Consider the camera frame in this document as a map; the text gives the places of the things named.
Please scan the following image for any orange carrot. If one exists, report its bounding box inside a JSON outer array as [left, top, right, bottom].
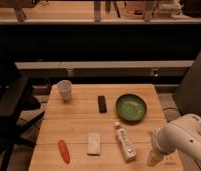
[[58, 140, 70, 164]]

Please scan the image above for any black floor cable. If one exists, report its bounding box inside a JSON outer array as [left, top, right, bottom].
[[162, 105, 177, 112]]

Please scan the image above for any white folded cloth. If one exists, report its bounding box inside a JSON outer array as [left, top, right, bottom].
[[87, 133, 101, 155]]

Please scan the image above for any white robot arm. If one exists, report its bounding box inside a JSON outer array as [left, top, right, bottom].
[[147, 114, 201, 167]]

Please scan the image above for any black chair frame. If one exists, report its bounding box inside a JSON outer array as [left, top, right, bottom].
[[0, 61, 44, 171]]

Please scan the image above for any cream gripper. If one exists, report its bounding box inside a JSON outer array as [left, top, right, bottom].
[[147, 131, 163, 167]]

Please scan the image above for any green round plate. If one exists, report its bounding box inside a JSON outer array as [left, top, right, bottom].
[[115, 94, 147, 122]]

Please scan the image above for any white labelled bottle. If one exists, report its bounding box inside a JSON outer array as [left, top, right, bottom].
[[114, 122, 136, 162]]

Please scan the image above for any black rectangular block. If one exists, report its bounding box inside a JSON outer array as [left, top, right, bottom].
[[98, 96, 107, 113]]

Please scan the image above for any dark chair back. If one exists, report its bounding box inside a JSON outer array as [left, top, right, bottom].
[[173, 51, 201, 117]]

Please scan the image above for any white paper cup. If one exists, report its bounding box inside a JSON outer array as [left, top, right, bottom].
[[57, 80, 72, 102]]

